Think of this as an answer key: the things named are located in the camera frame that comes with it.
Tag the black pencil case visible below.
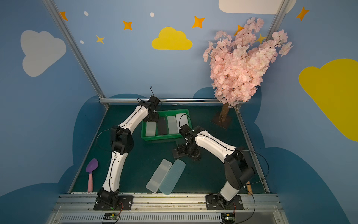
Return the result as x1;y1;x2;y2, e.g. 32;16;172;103
158;117;168;135

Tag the clear frosted pencil case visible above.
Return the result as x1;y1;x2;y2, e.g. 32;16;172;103
146;159;172;193
167;116;179;134
145;121;157;137

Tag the dark grey pencil case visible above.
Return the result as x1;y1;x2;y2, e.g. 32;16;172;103
172;149;182;159

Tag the green plastic storage tray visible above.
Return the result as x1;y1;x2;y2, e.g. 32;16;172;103
141;109;192;141

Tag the white opaque pencil case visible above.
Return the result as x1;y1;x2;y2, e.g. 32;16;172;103
175;113;189;131

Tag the light teal frosted pencil case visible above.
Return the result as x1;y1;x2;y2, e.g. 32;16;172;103
159;160;186;195

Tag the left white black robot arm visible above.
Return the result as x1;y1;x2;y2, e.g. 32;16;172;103
94;96;160;211

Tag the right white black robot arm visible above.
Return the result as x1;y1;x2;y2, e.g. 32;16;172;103
173;124;256;203

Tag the purple pink toy shovel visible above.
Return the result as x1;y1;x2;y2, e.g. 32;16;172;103
86;158;98;192

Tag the right small circuit board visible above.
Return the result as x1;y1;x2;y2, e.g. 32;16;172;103
221;213;235;224

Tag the small circuit board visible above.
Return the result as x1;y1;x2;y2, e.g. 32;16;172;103
102;213;120;224
221;213;235;224

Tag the pink artificial blossom tree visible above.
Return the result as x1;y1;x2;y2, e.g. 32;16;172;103
203;17;293;128

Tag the left small circuit board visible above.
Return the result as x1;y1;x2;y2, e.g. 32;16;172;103
102;213;120;224

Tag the aluminium back frame bar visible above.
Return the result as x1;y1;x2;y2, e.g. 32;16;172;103
99;98;220;105

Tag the left aluminium frame post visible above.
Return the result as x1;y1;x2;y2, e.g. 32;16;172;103
43;0;105;100

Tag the aluminium frame post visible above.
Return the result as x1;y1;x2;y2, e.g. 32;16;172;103
264;0;290;41
43;0;105;100

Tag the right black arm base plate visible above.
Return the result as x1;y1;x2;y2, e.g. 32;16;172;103
205;194;244;210

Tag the green toy hammer wooden handle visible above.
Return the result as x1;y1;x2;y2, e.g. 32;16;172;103
246;182;253;194

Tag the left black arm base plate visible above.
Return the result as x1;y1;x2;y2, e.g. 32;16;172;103
93;195;133;211

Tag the aluminium front rail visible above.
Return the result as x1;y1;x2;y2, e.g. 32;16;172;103
47;193;289;224

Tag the right aluminium frame post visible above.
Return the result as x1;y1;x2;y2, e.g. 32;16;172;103
264;0;290;41

